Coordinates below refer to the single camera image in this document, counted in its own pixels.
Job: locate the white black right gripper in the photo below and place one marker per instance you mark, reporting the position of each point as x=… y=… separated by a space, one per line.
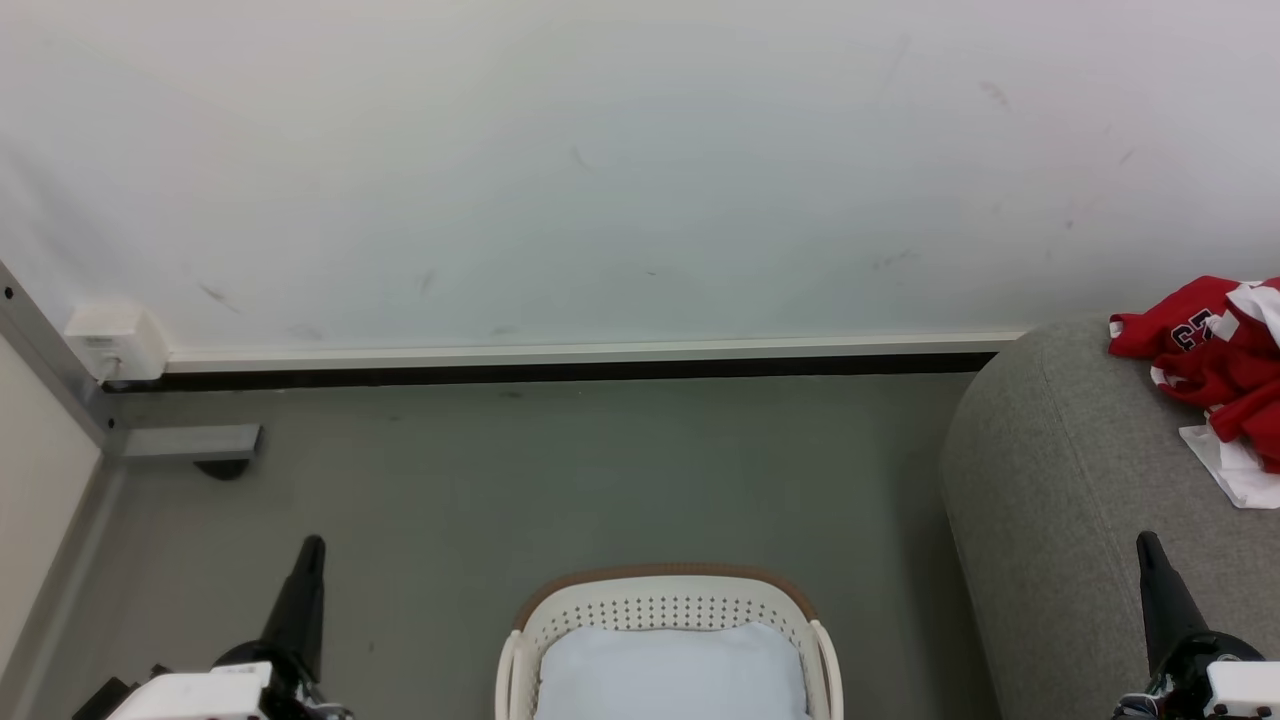
x=1235 y=685

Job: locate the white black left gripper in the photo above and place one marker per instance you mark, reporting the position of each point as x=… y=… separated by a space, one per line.
x=195 y=695

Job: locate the red white sports jersey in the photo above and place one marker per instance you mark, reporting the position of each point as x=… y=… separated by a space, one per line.
x=1235 y=375

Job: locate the grey fabric sofa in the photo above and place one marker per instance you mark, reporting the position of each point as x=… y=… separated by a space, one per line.
x=1080 y=500

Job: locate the black round foot pad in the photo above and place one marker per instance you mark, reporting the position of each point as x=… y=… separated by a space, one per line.
x=222 y=468

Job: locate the beige partition panel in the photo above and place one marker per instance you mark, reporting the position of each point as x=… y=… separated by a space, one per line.
x=35 y=500

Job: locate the black floor edge strip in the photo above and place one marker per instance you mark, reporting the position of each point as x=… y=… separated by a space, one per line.
x=550 y=372

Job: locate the white laundry basket brown rim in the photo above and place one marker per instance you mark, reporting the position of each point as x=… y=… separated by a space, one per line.
x=660 y=605

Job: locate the white baseboard strip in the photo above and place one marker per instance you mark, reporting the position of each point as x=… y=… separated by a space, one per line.
x=600 y=352

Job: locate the grey metal frame foot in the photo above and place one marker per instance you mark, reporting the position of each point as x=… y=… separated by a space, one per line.
x=190 y=441

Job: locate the white wall socket box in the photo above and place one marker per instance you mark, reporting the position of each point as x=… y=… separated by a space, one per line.
x=115 y=340

